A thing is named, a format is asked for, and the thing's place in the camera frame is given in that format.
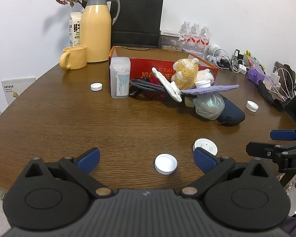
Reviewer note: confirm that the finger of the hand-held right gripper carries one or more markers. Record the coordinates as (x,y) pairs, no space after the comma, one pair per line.
(283,134)
(261,149)

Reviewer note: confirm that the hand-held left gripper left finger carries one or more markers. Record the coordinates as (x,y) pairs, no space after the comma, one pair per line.
(88,159)

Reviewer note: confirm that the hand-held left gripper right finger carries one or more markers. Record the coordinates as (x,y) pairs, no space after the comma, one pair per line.
(204,160)

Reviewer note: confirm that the white round disc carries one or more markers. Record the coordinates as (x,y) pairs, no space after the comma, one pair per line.
(206,144)

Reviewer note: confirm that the white bottle cap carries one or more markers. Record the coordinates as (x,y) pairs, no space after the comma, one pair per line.
(96,86)
(165,164)
(252,106)

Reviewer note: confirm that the navy zip pouch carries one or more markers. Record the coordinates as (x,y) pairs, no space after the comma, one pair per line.
(233,114)

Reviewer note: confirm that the clear plastic bag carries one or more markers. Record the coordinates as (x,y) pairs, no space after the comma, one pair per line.
(208,106)

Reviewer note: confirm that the purple knitted cloth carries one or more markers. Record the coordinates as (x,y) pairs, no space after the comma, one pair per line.
(219,88)

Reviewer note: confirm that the small white cup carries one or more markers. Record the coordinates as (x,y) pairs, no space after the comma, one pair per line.
(202,84)

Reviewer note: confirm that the white plush toy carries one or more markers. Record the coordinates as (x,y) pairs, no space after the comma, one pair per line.
(206,75)

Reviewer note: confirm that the clear plastic container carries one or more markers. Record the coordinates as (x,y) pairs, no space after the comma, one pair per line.
(119,79)

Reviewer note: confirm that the white textured pouch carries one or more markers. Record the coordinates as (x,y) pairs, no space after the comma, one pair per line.
(166,82)

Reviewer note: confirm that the yellow plush toy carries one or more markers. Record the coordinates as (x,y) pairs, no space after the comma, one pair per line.
(185,75)

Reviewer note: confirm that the orange cardboard box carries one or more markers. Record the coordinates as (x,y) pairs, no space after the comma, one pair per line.
(143,65)

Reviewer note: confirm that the black folding umbrella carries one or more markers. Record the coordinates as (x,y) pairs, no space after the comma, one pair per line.
(267,93)

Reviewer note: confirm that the olive bag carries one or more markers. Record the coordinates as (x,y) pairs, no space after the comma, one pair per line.
(289,72)

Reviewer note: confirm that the purple packet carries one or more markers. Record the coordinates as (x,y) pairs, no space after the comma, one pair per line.
(254,75)

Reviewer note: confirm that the white charger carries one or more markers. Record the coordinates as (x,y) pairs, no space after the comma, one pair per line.
(242,69)

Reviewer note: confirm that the colourful snack bag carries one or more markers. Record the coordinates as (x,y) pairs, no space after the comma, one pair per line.
(254,60)

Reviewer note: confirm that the black charger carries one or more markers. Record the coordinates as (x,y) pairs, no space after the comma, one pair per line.
(236,53)

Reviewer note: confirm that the white panel with label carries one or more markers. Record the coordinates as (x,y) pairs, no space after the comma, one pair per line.
(17,88)

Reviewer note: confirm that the yellow mug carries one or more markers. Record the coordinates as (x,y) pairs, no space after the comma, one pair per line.
(76,56)

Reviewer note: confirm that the clear jar of seeds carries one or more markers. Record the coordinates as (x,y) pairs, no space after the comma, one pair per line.
(171,46)

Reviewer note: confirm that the clear water bottle red label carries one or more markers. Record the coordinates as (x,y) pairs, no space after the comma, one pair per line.
(195,35)
(185,33)
(204,38)

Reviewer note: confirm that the yellow thermos jug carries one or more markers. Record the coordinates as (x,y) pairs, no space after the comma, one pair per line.
(96,29)

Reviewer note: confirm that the flat white box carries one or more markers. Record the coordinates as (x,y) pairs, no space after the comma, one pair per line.
(170,35)

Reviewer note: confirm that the white milk carton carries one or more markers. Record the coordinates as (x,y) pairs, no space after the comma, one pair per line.
(75,29)

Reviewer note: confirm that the black paper bag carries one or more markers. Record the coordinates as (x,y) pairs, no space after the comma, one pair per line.
(138,17)

